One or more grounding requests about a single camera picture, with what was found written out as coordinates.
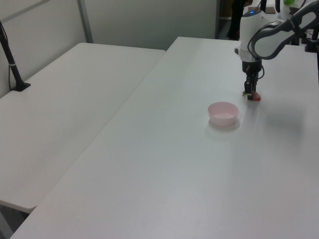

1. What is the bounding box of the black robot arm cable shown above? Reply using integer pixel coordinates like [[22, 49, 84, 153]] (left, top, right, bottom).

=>
[[256, 64, 266, 81]]

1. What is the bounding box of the dark standing background figure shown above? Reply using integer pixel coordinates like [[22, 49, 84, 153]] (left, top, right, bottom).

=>
[[227, 0, 247, 41]]

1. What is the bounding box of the red toy strawberry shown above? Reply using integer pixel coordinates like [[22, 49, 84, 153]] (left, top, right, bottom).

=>
[[242, 91, 262, 102]]

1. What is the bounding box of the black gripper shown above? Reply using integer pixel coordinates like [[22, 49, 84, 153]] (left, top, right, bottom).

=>
[[241, 59, 262, 101]]

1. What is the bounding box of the pink plastic bowl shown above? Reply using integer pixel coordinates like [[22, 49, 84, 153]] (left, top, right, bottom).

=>
[[208, 101, 239, 126]]

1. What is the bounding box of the black clamp mount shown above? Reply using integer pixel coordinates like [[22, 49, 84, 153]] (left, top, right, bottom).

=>
[[303, 23, 319, 53]]

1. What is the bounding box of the black camera stand pole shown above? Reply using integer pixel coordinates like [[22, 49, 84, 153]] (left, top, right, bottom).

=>
[[0, 19, 31, 93]]

